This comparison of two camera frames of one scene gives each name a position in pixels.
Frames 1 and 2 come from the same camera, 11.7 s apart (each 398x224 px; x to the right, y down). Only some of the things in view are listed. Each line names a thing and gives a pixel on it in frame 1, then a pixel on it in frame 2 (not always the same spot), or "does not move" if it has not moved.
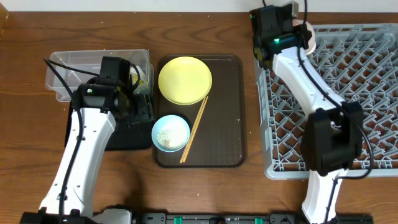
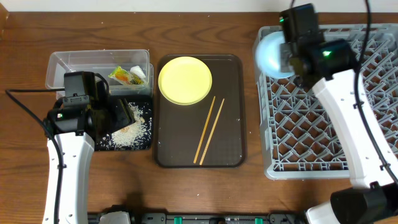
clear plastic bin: (66, 71) does not move
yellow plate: (185, 80) does not move
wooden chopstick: (195, 129) → (211, 134)
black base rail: (260, 218) does not move
